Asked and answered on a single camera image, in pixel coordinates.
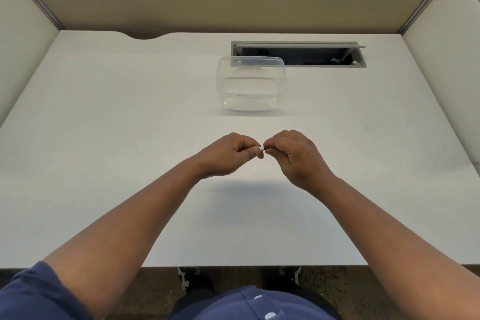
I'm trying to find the dark trousers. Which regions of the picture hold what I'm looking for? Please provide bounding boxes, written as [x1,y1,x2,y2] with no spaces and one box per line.
[169,291,222,320]

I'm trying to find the clear plastic container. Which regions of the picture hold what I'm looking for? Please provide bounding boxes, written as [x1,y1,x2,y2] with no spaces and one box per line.
[216,56,287,112]

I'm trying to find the person's right forearm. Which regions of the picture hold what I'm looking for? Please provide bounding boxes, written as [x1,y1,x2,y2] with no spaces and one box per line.
[318,175,480,320]

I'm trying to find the person's right hand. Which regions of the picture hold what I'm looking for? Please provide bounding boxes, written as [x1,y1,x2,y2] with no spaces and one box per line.
[263,129,337,194]

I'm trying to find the blue shirt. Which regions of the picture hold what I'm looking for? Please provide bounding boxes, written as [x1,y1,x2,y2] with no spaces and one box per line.
[0,261,343,320]

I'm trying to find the grey desk cable tray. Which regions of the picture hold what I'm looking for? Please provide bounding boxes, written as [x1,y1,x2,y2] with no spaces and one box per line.
[231,41,368,69]

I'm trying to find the person's left hand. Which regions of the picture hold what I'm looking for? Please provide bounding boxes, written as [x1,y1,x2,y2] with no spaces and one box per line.
[195,132,265,180]

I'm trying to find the person's left forearm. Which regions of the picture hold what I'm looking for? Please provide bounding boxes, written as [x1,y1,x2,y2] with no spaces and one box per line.
[42,155,205,318]

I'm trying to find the black shoe with white laces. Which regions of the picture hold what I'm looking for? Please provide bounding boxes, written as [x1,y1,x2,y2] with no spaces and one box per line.
[277,266,303,287]
[177,266,215,296]

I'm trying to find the white side partition panel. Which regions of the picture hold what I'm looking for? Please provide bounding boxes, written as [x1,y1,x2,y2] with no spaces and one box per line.
[402,0,480,167]
[0,0,61,128]

